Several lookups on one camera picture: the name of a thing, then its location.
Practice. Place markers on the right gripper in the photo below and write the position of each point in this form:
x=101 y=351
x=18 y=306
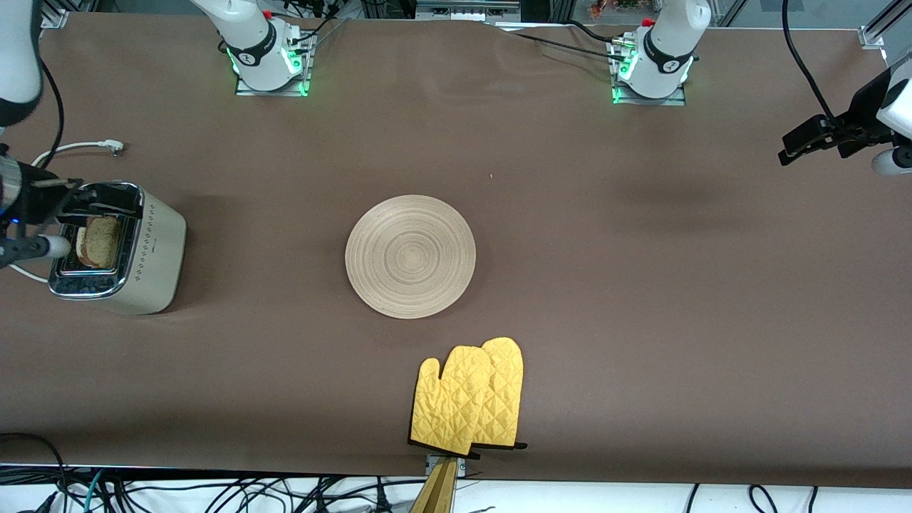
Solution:
x=35 y=200

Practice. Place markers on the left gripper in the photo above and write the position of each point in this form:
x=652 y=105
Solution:
x=860 y=116

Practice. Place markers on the slice of brown bread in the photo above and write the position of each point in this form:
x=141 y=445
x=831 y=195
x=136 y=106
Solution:
x=102 y=242

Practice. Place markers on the round wooden plate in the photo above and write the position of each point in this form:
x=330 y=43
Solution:
x=410 y=256

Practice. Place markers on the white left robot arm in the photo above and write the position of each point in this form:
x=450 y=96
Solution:
x=666 y=50

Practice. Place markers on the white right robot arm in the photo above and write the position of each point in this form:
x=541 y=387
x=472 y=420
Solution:
x=18 y=43

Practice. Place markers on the cream and chrome toaster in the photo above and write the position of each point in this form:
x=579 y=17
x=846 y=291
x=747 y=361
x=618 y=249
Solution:
x=153 y=249

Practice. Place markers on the white right gripper cylinder attachment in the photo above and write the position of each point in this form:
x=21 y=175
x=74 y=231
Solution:
x=53 y=246

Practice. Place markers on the white gripper cylinder attachment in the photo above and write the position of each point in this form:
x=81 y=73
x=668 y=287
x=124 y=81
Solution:
x=890 y=162
x=53 y=246

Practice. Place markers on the white left gripper cylinder attachment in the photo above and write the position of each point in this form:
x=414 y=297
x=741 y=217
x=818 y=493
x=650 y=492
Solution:
x=890 y=162

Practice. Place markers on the brown table cover sheet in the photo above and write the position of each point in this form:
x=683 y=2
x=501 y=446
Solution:
x=570 y=214

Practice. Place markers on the grey equipment box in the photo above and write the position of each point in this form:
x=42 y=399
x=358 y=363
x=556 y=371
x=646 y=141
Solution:
x=463 y=11

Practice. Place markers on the yellow quilted oven mitt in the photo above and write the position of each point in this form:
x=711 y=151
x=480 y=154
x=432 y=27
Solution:
x=507 y=385
x=449 y=406

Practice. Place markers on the wooden beam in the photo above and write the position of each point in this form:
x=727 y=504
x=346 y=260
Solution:
x=438 y=495

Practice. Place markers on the aluminium frame profile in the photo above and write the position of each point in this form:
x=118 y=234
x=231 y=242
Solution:
x=53 y=18
x=873 y=35

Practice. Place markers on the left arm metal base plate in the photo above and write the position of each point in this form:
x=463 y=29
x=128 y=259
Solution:
x=670 y=102

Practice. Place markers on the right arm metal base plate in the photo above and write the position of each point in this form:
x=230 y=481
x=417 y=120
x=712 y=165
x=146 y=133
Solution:
x=285 y=91

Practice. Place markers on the small metal bracket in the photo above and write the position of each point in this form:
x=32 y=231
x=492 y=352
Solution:
x=430 y=464

